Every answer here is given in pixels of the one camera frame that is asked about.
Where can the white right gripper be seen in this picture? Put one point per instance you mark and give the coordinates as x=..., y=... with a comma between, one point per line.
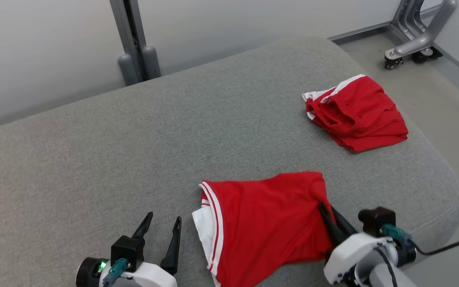
x=353, y=255

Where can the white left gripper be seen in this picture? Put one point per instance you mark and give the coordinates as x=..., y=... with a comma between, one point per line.
x=146, y=279

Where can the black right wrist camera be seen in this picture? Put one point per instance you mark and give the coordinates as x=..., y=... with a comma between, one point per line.
x=377, y=221

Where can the red shorts with white stripe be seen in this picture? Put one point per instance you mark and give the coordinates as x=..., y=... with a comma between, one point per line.
x=365, y=119

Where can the teal camera connector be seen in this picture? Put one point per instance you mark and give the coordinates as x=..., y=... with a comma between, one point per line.
x=396, y=234
x=114, y=273

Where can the red Bulls jersey white sleeves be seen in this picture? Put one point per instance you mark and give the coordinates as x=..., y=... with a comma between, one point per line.
x=269, y=223

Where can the teal right camera connector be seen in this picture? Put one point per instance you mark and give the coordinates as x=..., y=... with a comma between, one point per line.
x=396, y=234

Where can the silver wheeled stand base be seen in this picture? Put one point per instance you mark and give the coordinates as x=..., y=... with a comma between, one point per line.
x=422, y=36

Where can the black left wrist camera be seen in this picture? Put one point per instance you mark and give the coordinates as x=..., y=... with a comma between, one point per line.
x=128, y=248

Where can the grey partition post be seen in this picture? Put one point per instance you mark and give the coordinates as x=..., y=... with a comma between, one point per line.
x=128, y=28

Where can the teal left camera connector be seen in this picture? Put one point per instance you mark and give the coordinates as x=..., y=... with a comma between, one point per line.
x=114, y=273

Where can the grey cylindrical post bumper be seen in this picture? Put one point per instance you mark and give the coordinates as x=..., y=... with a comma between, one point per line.
x=128, y=71
x=152, y=63

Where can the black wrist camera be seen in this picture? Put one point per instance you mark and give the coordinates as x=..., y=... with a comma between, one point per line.
x=128, y=248
x=377, y=221

